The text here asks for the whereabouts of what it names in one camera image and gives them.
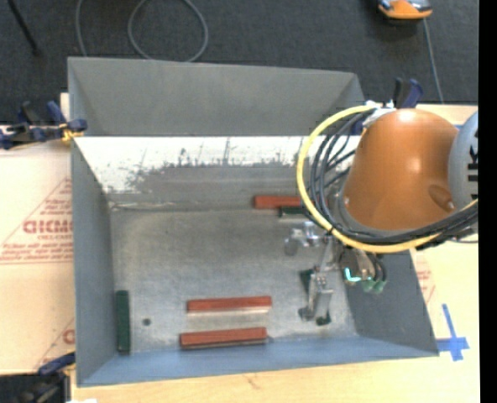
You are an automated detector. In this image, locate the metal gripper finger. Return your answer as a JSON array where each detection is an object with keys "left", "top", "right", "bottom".
[
  {"left": 284, "top": 221, "right": 329, "bottom": 256},
  {"left": 299, "top": 275, "right": 334, "bottom": 324}
]

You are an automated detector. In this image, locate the red-brown flat block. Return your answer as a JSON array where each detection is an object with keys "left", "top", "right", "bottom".
[
  {"left": 186, "top": 296, "right": 274, "bottom": 314},
  {"left": 179, "top": 326, "right": 270, "bottom": 349},
  {"left": 253, "top": 195, "right": 304, "bottom": 211}
]

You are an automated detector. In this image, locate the grey metal bin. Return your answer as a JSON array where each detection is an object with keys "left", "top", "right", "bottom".
[{"left": 66, "top": 55, "right": 440, "bottom": 388}]

